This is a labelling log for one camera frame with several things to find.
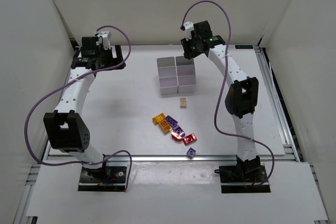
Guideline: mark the red lego brick left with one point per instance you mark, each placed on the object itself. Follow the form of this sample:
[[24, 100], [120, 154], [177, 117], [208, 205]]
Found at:
[[175, 136]]

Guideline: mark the tan lego brick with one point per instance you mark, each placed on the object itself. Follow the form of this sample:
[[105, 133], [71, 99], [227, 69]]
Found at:
[[183, 103]]

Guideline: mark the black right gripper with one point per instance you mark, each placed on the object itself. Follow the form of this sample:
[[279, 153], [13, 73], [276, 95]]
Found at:
[[189, 51]]

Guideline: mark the yellow-orange lego brick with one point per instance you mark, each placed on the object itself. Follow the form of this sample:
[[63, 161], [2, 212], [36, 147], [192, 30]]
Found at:
[[164, 126]]

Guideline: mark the purple lego brick on red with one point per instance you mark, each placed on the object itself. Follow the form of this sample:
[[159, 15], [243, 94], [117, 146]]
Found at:
[[179, 130]]

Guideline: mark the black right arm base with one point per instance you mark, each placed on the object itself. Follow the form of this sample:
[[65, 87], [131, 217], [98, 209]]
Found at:
[[234, 181]]

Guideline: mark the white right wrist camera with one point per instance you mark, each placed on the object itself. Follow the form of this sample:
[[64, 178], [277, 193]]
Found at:
[[187, 28]]

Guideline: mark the yellow lego brick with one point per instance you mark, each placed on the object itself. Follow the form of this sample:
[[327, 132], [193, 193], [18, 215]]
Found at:
[[158, 118]]

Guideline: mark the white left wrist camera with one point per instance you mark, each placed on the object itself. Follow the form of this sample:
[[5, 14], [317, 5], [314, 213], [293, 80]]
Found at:
[[103, 39]]

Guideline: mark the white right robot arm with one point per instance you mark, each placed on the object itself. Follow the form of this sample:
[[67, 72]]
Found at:
[[241, 99]]

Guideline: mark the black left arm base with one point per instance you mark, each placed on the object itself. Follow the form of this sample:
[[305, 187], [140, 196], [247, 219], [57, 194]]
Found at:
[[104, 179]]

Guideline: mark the red lego brick right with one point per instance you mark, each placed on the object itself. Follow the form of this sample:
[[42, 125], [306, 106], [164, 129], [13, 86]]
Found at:
[[189, 139]]

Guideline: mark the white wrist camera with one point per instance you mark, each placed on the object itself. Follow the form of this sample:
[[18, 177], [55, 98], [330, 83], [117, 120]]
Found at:
[[103, 39], [187, 28]]

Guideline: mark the white left compartment container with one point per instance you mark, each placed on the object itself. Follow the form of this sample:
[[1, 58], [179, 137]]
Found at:
[[167, 73]]

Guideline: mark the lavender small lego brick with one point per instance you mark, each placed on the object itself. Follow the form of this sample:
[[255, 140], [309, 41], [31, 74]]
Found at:
[[190, 153]]

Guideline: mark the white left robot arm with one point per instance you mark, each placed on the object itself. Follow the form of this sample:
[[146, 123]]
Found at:
[[65, 128]]

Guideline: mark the white compartment container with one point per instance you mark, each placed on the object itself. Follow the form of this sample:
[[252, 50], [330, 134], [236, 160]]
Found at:
[[186, 75], [167, 73]]

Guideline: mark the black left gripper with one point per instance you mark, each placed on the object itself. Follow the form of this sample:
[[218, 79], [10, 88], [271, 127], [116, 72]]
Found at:
[[115, 57]]

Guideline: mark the white right compartment container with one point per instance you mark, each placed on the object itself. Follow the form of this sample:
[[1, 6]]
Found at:
[[186, 75]]

